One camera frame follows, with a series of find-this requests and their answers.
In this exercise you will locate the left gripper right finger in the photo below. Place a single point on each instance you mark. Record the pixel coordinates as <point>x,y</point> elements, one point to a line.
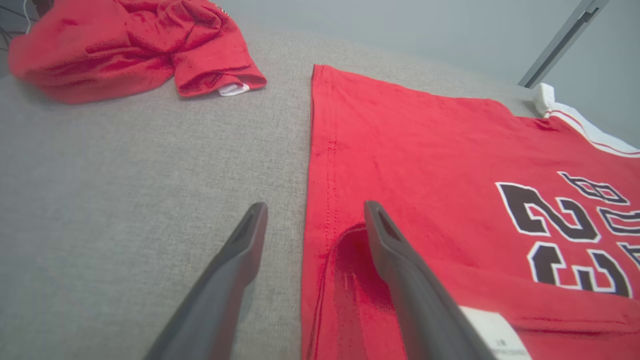
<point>420,310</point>

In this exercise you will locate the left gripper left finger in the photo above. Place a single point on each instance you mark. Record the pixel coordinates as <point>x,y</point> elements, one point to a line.
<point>220,300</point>

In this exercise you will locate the red basketball jersey white trim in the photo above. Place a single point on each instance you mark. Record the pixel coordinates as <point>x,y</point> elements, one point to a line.
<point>425,175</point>

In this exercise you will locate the red shorts white side stripe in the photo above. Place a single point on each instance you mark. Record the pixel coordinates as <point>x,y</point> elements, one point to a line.
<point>100,55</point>

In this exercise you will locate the grey partition post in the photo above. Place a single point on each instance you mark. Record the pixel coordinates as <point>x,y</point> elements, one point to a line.
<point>560,45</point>

